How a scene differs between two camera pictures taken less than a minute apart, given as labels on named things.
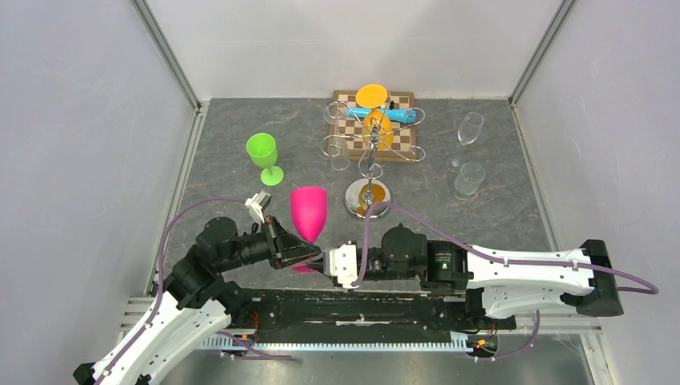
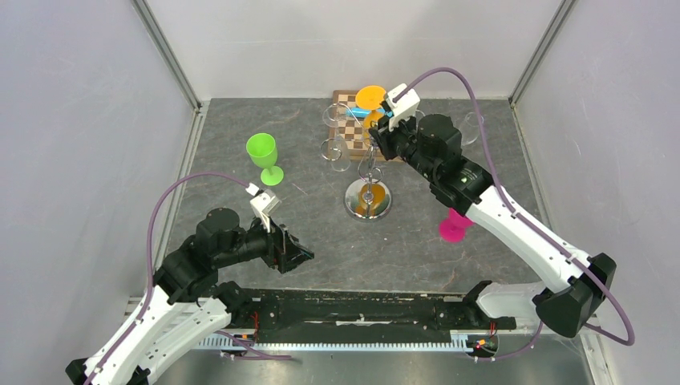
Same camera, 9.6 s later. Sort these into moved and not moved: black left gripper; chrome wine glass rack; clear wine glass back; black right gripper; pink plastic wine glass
Moved: pink plastic wine glass; black right gripper
Not moved: black left gripper; chrome wine glass rack; clear wine glass back
